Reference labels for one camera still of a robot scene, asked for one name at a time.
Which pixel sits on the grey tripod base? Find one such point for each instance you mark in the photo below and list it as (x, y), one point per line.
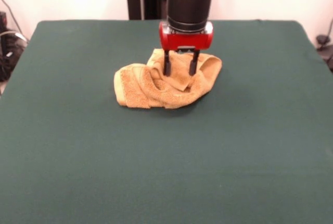
(322, 39)

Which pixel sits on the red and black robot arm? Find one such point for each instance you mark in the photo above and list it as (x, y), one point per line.
(190, 5)

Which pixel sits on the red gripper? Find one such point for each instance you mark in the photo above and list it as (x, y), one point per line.
(187, 41)

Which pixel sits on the dark green table cloth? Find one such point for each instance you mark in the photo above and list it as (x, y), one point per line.
(78, 156)

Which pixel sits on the tan terry towel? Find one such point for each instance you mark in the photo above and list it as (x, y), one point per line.
(140, 91)

